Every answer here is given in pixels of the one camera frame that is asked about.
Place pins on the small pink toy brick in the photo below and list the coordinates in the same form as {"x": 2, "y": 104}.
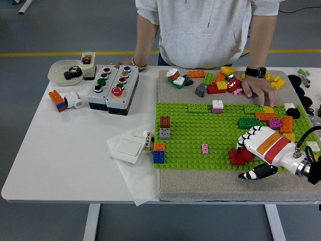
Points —
{"x": 237, "y": 92}
{"x": 205, "y": 149}

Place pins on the small dark green brick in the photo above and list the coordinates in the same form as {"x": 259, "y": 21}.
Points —
{"x": 230, "y": 77}

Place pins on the person's left hand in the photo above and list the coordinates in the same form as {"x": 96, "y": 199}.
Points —
{"x": 255, "y": 85}

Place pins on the clear plastic bag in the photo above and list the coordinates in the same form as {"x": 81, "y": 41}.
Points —
{"x": 316, "y": 120}

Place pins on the lime green toy brick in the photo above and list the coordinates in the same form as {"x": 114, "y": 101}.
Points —
{"x": 208, "y": 78}

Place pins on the black metal gear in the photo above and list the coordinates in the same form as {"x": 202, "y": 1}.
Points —
{"x": 72, "y": 73}

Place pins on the white and green brick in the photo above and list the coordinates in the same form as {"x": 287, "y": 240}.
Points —
{"x": 178, "y": 81}

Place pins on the person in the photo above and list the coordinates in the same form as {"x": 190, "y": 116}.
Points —
{"x": 200, "y": 37}

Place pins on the white table foot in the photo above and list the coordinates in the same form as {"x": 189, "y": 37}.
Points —
{"x": 23, "y": 6}

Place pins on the green toy baseplate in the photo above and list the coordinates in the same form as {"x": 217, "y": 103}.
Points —
{"x": 200, "y": 133}

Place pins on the grey toy brick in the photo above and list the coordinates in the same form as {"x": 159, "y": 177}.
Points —
{"x": 165, "y": 133}

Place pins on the white and pink brick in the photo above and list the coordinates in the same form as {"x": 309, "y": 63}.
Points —
{"x": 217, "y": 106}

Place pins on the black wrist watch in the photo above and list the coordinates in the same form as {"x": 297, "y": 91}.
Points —
{"x": 254, "y": 72}

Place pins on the white labelled tube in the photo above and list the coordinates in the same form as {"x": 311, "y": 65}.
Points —
{"x": 146, "y": 136}

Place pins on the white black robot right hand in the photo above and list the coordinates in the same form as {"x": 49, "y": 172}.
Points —
{"x": 259, "y": 140}

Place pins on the long dark green brick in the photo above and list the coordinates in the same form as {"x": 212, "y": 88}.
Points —
{"x": 249, "y": 123}

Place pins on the grey emergency-stop control box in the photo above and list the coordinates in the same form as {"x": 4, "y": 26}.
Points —
{"x": 125, "y": 99}

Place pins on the blue toy brick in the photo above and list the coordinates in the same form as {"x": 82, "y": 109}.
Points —
{"x": 159, "y": 157}

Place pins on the brown brick white top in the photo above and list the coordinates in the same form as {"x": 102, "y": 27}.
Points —
{"x": 174, "y": 75}

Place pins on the black toy brick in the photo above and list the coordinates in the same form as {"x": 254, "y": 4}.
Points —
{"x": 293, "y": 113}

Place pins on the grey four-button control box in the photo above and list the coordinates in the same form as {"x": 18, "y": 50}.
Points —
{"x": 94, "y": 98}

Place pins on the brown toy brick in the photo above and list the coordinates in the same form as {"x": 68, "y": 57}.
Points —
{"x": 165, "y": 122}

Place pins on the flat lime green brick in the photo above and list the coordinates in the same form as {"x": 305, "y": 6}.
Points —
{"x": 253, "y": 109}
{"x": 198, "y": 108}

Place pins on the translucent paper sheet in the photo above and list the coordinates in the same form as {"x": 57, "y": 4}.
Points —
{"x": 140, "y": 180}

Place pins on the person's right hand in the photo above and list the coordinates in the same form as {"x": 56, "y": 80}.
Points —
{"x": 125, "y": 62}

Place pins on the white table leg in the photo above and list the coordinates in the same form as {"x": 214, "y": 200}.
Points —
{"x": 276, "y": 223}
{"x": 91, "y": 221}

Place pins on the long red toy brick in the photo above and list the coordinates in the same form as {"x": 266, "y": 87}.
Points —
{"x": 234, "y": 86}

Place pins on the dark grey slope brick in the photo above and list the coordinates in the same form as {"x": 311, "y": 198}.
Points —
{"x": 188, "y": 80}

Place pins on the white shallow bowl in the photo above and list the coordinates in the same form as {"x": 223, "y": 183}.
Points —
{"x": 56, "y": 72}

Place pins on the person's right forearm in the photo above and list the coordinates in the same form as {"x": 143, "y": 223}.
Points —
{"x": 145, "y": 37}

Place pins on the white toy brick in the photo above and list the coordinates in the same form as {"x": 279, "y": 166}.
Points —
{"x": 289, "y": 106}
{"x": 313, "y": 146}

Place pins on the orange blue brown brick stack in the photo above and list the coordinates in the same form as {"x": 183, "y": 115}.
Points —
{"x": 56, "y": 99}

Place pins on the magenta toy brick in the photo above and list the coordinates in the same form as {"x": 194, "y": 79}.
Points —
{"x": 274, "y": 123}

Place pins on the long orange toy brick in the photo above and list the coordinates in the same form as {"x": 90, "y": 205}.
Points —
{"x": 265, "y": 116}
{"x": 196, "y": 73}

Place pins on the cream two-button switch box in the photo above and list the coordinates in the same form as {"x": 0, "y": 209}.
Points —
{"x": 87, "y": 70}

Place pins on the white wall switch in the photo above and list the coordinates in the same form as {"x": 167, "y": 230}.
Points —
{"x": 128, "y": 149}

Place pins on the white pipe tee fitting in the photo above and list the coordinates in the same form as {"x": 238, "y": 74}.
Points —
{"x": 74, "y": 99}

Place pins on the person's left forearm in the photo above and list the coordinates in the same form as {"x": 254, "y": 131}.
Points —
{"x": 262, "y": 42}

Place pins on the grey-brown mat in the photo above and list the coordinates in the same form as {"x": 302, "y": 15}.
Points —
{"x": 213, "y": 185}

